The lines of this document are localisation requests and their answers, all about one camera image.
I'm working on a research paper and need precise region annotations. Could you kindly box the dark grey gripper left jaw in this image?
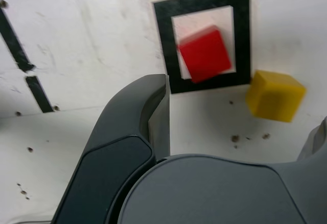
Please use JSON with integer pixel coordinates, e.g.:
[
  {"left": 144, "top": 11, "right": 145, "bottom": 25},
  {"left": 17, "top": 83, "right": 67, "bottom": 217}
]
[{"left": 52, "top": 73, "right": 171, "bottom": 224}]

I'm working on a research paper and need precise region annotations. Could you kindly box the black tape strip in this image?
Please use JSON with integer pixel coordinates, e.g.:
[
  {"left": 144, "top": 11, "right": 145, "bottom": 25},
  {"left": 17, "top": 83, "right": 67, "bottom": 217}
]
[{"left": 0, "top": 6, "right": 55, "bottom": 114}]

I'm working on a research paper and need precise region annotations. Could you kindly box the black tape square outline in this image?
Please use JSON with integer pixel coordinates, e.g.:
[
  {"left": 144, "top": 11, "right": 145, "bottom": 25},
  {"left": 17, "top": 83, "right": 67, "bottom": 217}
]
[{"left": 152, "top": 0, "right": 252, "bottom": 94}]

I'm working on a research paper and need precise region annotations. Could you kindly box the red cube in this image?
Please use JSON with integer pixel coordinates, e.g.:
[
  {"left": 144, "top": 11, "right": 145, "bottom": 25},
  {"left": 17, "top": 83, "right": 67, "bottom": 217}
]
[{"left": 176, "top": 24, "right": 233, "bottom": 84}]

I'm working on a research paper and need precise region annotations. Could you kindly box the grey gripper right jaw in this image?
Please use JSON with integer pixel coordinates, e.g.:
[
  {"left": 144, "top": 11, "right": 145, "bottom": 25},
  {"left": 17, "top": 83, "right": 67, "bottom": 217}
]
[{"left": 116, "top": 116, "right": 327, "bottom": 224}]

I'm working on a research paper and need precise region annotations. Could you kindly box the yellow cube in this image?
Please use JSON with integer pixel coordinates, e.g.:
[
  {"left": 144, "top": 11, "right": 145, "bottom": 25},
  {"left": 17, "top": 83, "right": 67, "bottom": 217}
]
[{"left": 245, "top": 69, "right": 307, "bottom": 123}]

